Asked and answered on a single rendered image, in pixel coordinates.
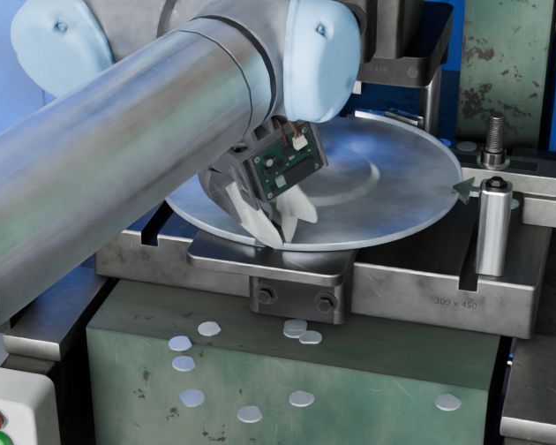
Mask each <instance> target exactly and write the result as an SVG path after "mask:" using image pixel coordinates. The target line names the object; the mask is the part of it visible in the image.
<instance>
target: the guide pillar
mask: <svg viewBox="0 0 556 445"><path fill-rule="evenodd" d="M441 67H442V64H441V65H439V66H438V68H437V70H436V72H435V74H434V76H433V79H432V82H431V84H430V85H429V86H427V87H420V88H419V99H418V116H419V117H422V118H423V119H424V122H423V131H425V132H428V133H430V134H431V135H432V136H434V137H435V138H437V133H438V120H439V106H440V81H441Z"/></svg>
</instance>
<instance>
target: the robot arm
mask: <svg viewBox="0 0 556 445"><path fill-rule="evenodd" d="M11 44H12V46H13V47H12V48H13V50H14V51H16V55H17V59H18V60H19V63H20V64H21V66H22V68H23V69H24V70H25V72H26V73H27V75H28V76H29V77H30V78H31V79H32V80H33V81H34V82H35V83H36V84H37V85H38V86H40V87H41V88H42V89H44V90H45V91H46V92H48V93H50V94H52V95H54V96H55V97H57V99H55V100H54V101H53V102H51V103H49V104H47V105H46V106H44V107H42V108H41V109H38V110H37V111H35V112H34V113H33V114H31V115H29V116H28V117H25V118H24V119H22V120H20V121H19V122H17V123H16V124H14V125H12V126H10V127H9V128H7V129H5V130H4V131H2V132H0V325H2V324H3V323H4V322H6V321H7V320H9V319H10V318H11V317H12V316H13V315H14V314H15V313H17V312H18V311H20V310H21V309H22V308H23V307H25V306H26V305H28V304H29V303H30V302H32V301H33V300H34V299H35V298H37V297H38V296H40V295H41V294H42V293H43V292H44V291H45V290H47V289H48V288H49V287H51V286H52V285H53V284H54V283H56V282H57V281H59V280H60V279H61V278H63V277H64V276H65V275H67V274H68V273H69V272H71V271H72V270H73V269H74V268H75V267H77V266H78V265H79V264H80V263H82V262H83V261H84V260H86V259H87V258H88V257H90V256H91V255H92V254H94V253H95V252H96V251H98V250H99V249H100V248H102V247H103V246H104V245H106V244H107V243H108V242H109V241H110V240H111V239H113V238H114V237H116V236H117V235H118V234H119V233H121V232H122V231H123V230H125V229H126V228H128V227H129V226H130V225H131V224H133V223H134V222H136V221H137V220H138V219H139V218H140V217H141V216H142V215H144V214H145V213H147V212H148V211H149V210H150V209H152V208H153V207H155V206H156V205H157V204H159V203H160V202H161V201H162V200H164V199H165V198H167V197H168V196H169V195H170V194H171V193H173V192H174V191H175V190H176V189H178V188H179V187H180V186H182V185H183V184H184V183H186V182H187V181H188V180H190V179H191V178H192V177H194V176H195V175H196V174H198V177H199V182H200V185H201V187H202V189H203V191H204V193H205V194H206V196H207V197H208V198H209V199H210V200H211V201H212V202H214V203H215V204H216V205H217V206H218V207H220V208H221V209H222V210H223V211H225V212H226V213H227V214H228V215H230V216H231V217H232V218H233V219H234V220H236V221H237V222H238V223H239V224H241V225H242V226H243V227H244V228H245V229H247V230H248V231H249V232H250V233H251V234H252V235H253V236H254V237H256V238H257V239H258V240H259V241H261V242H262V243H264V244H265V245H269V246H271V247H273V248H276V249H279V250H282V249H283V248H284V243H291V241H292V238H293V236H294V233H295V230H296V226H297V218H299V219H302V220H306V221H308V222H311V223H315V222H317V221H318V213H317V210H316V207H315V206H314V205H313V203H312V202H311V201H310V199H309V198H308V197H307V196H306V195H305V193H304V192H303V191H302V189H301V188H300V186H299V183H300V182H301V181H303V180H305V179H306V178H308V177H309V176H310V175H312V174H313V173H315V172H317V171H318V170H320V169H322V166H323V165H324V166H325V167H326V166H328V165H329V164H328V161H327V157H326V154H325V151H324V148H323V146H322V142H321V139H320V136H319V132H318V129H317V126H316V124H315V122H316V123H321V122H325V121H327V120H329V119H331V118H333V117H334V116H336V115H337V114H338V113H339V112H340V110H341V109H342V108H343V106H344V105H345V103H346V102H347V100H348V99H349V96H350V94H351V92H352V90H353V87H354V85H355V82H356V79H357V74H358V69H359V64H360V56H361V53H360V49H361V38H360V32H359V27H358V24H357V20H356V18H355V17H354V15H353V13H352V12H351V11H350V9H349V8H348V7H346V6H345V5H343V4H341V3H338V2H336V1H331V0H27V1H26V2H25V3H24V4H23V6H22V7H21V8H20V9H19V10H18V12H17V13H16V15H15V16H14V18H13V21H12V23H11ZM310 127H311V128H312V131H311V128H310ZM312 132H313V135H314V138H313V136H312ZM314 139H315V141H316V144H317V147H318V148H317V147H316V144H315V141H314ZM322 164H323V165H322ZM260 200H261V201H262V202H263V203H266V204H267V203H269V204H270V206H271V208H272V211H273V215H272V220H271V222H270V221H269V213H268V212H267V211H266V210H265V209H264V208H262V206H261V205H260V203H259V201H260Z"/></svg>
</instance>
